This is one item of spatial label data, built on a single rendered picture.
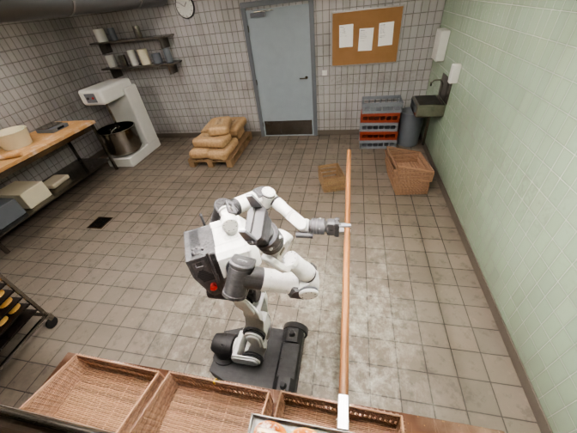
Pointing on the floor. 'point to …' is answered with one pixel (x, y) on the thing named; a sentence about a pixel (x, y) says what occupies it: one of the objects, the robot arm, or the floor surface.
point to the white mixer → (123, 120)
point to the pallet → (229, 155)
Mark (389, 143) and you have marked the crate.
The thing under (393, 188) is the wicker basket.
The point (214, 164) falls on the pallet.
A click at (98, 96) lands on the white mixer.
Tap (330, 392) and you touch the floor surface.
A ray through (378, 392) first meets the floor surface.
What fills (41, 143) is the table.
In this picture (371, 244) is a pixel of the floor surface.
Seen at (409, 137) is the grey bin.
